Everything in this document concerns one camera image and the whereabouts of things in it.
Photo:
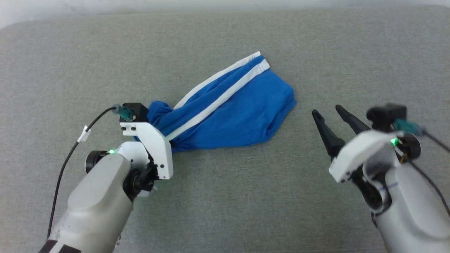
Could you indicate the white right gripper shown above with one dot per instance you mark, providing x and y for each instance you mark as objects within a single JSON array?
[{"x": 358, "y": 149}]

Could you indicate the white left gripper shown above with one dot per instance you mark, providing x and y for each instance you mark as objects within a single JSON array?
[{"x": 160, "y": 147}]

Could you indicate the blue shorts with white stripes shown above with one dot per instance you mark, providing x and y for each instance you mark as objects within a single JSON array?
[{"x": 232, "y": 116}]

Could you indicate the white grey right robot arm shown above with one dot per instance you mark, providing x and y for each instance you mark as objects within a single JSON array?
[{"x": 411, "y": 211}]

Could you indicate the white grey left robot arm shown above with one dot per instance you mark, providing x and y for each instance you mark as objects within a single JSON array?
[{"x": 95, "y": 203}]

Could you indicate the grey fabric sofa cushion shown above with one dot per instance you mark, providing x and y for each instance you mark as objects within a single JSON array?
[{"x": 225, "y": 196}]

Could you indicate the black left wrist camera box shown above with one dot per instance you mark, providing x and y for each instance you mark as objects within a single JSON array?
[{"x": 137, "y": 110}]

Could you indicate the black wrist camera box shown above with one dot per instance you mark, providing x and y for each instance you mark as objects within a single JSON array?
[
  {"x": 137, "y": 110},
  {"x": 386, "y": 116}
]

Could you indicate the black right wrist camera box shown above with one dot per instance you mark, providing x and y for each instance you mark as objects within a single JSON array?
[{"x": 386, "y": 116}]

